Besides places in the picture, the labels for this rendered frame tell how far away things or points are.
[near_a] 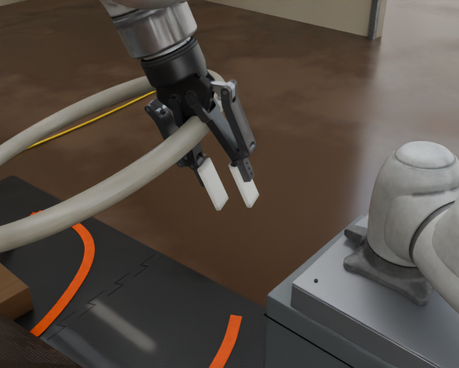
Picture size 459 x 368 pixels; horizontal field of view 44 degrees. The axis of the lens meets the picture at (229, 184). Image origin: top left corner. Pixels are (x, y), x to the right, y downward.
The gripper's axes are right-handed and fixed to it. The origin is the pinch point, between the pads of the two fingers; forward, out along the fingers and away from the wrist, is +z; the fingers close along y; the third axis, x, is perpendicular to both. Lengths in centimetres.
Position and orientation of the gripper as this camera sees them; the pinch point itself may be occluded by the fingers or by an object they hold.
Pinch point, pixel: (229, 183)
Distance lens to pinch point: 77.9
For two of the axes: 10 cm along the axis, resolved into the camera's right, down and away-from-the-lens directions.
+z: 3.8, 8.2, 4.3
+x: -4.0, 5.6, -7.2
